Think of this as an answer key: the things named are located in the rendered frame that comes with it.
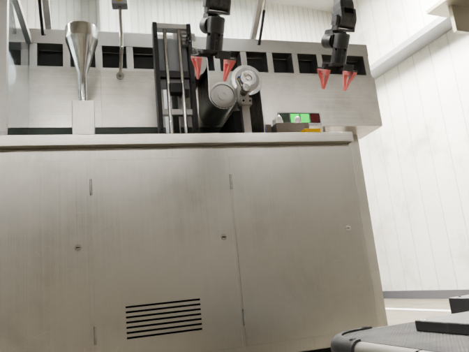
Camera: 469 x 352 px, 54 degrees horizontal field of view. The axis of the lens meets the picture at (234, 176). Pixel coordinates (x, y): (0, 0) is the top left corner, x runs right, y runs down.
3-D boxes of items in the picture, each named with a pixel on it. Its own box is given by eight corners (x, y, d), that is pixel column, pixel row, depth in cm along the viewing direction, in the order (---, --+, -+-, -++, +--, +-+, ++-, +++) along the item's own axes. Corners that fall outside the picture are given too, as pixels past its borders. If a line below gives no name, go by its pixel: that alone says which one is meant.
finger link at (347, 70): (329, 89, 180) (332, 64, 177) (344, 90, 182) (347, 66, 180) (338, 91, 173) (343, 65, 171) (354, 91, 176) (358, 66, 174)
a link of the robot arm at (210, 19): (211, 12, 148) (227, 15, 151) (204, 14, 154) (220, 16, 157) (209, 35, 150) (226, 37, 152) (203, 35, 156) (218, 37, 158)
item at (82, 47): (65, 160, 185) (63, 32, 197) (68, 168, 198) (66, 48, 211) (102, 159, 189) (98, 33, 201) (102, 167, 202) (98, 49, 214)
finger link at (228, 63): (208, 79, 160) (210, 52, 158) (227, 80, 163) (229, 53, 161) (214, 81, 154) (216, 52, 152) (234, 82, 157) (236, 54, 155)
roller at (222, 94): (211, 107, 203) (209, 82, 205) (200, 126, 227) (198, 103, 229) (237, 107, 206) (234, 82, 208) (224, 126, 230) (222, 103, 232)
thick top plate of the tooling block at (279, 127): (277, 135, 204) (276, 122, 205) (250, 159, 241) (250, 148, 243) (310, 135, 208) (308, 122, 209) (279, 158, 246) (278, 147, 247)
